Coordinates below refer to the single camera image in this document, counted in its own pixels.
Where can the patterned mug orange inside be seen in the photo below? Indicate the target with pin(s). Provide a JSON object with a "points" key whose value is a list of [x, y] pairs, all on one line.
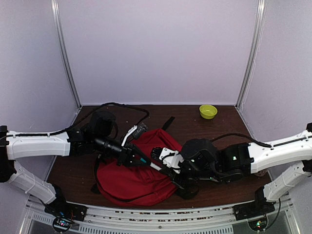
{"points": [[260, 173]]}

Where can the lime green bowl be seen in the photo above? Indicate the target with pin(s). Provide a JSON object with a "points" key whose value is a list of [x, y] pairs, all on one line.
{"points": [[208, 111]]}

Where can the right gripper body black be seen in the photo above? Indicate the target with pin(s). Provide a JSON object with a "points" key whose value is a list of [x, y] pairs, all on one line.
{"points": [[181, 185]]}

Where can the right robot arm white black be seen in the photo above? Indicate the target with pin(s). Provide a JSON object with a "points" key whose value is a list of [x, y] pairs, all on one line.
{"points": [[199, 159]]}

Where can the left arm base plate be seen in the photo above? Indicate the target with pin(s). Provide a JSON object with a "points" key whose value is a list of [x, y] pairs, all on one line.
{"points": [[69, 211]]}

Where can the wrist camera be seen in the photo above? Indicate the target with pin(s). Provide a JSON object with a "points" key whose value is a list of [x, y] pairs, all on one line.
{"points": [[134, 133], [170, 158]]}

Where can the right aluminium frame post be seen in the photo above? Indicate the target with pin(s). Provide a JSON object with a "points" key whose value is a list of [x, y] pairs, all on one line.
{"points": [[258, 28]]}

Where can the red backpack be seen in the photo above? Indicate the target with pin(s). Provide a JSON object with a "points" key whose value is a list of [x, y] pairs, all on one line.
{"points": [[139, 185]]}

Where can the front aluminium rail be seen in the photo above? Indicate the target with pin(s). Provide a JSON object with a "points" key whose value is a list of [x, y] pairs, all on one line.
{"points": [[207, 220]]}

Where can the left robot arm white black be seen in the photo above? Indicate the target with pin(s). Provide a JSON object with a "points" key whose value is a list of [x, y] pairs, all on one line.
{"points": [[94, 136]]}

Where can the left aluminium frame post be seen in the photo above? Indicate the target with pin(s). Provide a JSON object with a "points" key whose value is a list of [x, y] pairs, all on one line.
{"points": [[64, 54]]}

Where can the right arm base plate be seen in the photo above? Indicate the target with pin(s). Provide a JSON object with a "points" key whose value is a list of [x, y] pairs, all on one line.
{"points": [[249, 210]]}

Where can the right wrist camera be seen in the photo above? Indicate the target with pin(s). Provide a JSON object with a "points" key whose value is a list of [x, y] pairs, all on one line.
{"points": [[170, 158]]}

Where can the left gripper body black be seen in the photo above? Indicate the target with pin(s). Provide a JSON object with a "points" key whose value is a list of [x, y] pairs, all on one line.
{"points": [[124, 155]]}

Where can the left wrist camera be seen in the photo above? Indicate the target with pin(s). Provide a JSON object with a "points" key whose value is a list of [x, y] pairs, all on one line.
{"points": [[134, 133]]}

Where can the aluminium frame post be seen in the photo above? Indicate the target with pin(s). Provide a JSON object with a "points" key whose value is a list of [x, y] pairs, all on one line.
{"points": [[64, 54], [258, 28]]}

